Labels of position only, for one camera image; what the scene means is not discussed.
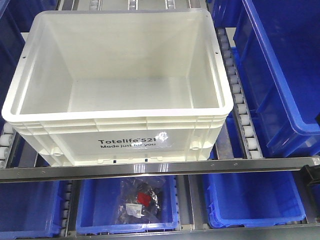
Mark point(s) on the blue bin lower right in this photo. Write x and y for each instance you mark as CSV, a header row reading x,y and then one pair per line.
x,y
252,199

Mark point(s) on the roller track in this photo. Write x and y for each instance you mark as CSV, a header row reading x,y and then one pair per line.
x,y
8,145
191,203
241,114
69,209

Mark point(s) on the clear bag of parts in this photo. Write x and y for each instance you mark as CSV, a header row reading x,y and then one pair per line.
x,y
140,200

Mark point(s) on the lower right roller track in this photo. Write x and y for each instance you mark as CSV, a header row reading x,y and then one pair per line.
x,y
191,203

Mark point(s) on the black device at right edge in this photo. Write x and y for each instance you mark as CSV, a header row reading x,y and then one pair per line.
x,y
310,176

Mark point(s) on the blue bin lower left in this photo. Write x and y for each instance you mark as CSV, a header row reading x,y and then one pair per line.
x,y
31,209

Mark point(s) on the lower left roller track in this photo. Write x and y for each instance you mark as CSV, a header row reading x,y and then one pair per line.
x,y
69,209

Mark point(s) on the white Totelife plastic crate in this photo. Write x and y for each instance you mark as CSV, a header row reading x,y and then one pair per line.
x,y
118,87

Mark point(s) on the blue bin lower middle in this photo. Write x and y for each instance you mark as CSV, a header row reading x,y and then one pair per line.
x,y
98,205

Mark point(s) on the metal shelf front rail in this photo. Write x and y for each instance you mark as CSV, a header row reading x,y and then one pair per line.
x,y
36,174

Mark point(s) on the blue bin upper right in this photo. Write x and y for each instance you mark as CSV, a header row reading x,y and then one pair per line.
x,y
278,42

